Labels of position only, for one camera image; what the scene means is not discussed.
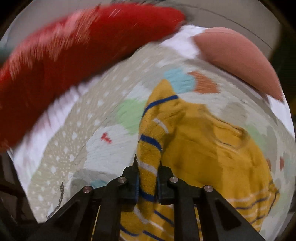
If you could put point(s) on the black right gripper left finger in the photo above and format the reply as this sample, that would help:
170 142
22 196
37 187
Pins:
93 213

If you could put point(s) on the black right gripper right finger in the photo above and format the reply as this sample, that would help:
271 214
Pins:
201 213

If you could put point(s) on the yellow striped knit sweater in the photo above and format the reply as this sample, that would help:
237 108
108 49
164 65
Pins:
201 150

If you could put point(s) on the patchwork heart quilt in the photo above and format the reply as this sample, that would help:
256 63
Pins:
100 135

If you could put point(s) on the red floral rolled duvet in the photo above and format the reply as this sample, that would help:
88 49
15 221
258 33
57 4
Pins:
53 59

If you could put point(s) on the pink pillow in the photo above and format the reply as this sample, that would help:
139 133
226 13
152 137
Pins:
234 53

